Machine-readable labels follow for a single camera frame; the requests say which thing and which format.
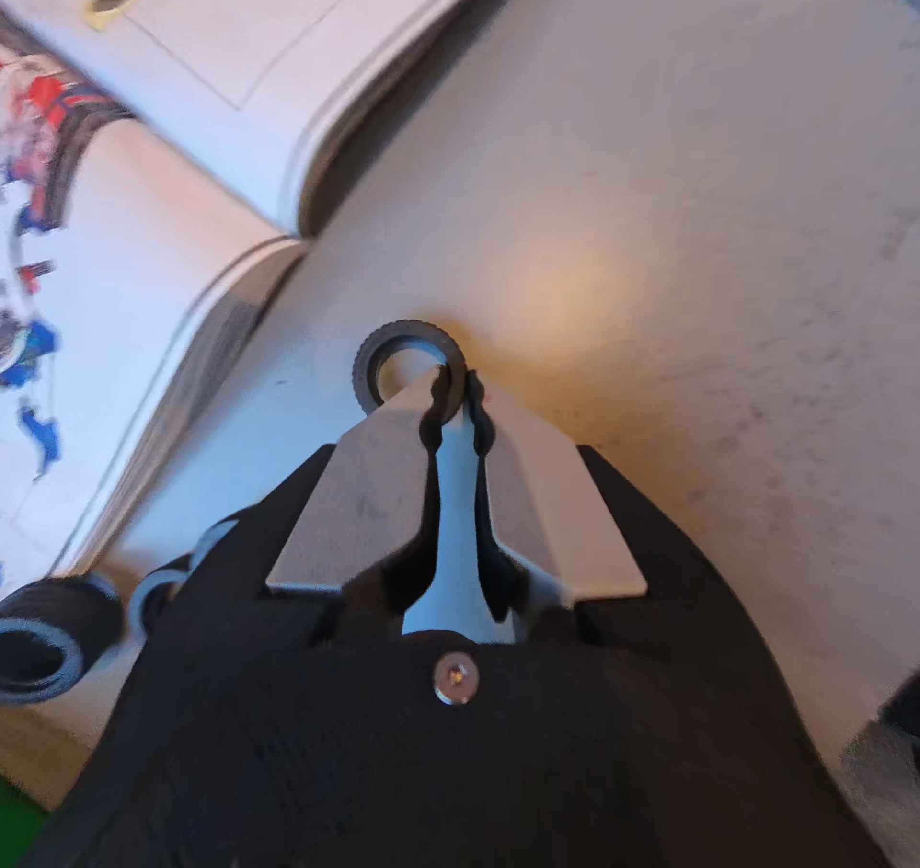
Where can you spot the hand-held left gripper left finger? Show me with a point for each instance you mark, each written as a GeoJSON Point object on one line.
{"type": "Point", "coordinates": [359, 509]}

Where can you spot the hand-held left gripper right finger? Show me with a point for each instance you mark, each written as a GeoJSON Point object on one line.
{"type": "Point", "coordinates": [560, 523]}

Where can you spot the black toy tyre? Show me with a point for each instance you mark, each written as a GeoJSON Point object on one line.
{"type": "Point", "coordinates": [366, 358]}
{"type": "Point", "coordinates": [147, 595]}
{"type": "Point", "coordinates": [79, 609]}

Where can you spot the grey desk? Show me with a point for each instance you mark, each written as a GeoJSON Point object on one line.
{"type": "Point", "coordinates": [647, 236]}

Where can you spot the open instruction booklet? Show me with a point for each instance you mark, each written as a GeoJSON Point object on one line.
{"type": "Point", "coordinates": [144, 271]}

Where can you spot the green plastic bin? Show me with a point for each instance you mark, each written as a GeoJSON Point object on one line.
{"type": "Point", "coordinates": [18, 825]}

